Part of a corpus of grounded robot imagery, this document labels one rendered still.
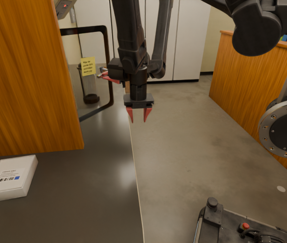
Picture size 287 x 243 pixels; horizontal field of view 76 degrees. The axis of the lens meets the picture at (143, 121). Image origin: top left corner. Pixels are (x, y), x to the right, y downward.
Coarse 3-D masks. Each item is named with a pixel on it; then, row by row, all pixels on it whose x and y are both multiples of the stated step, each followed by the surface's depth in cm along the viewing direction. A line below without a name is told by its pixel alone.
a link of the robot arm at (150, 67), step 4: (148, 56) 85; (144, 60) 84; (148, 60) 83; (148, 64) 82; (152, 64) 79; (156, 64) 79; (148, 68) 80; (152, 68) 79; (156, 68) 78; (148, 72) 80; (152, 76) 86
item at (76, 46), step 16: (64, 32) 68; (80, 32) 74; (96, 32) 80; (64, 48) 70; (80, 48) 76; (96, 48) 82; (80, 64) 78; (96, 64) 85; (80, 80) 81; (96, 80) 88; (80, 96) 84; (96, 96) 91; (112, 96) 101; (80, 112) 86; (96, 112) 95
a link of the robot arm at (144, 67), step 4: (140, 68) 56; (144, 68) 57; (124, 72) 59; (140, 72) 57; (144, 72) 57; (128, 76) 61; (132, 76) 58; (136, 76) 57; (140, 76) 57; (144, 76) 58; (132, 80) 58; (136, 80) 58; (140, 80) 58; (144, 80) 59; (136, 84) 58; (140, 84) 59
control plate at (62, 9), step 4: (64, 0) 64; (60, 4) 63; (64, 4) 68; (68, 4) 74; (56, 8) 62; (60, 8) 67; (64, 8) 72; (56, 12) 66; (60, 12) 71; (64, 12) 77; (60, 16) 76
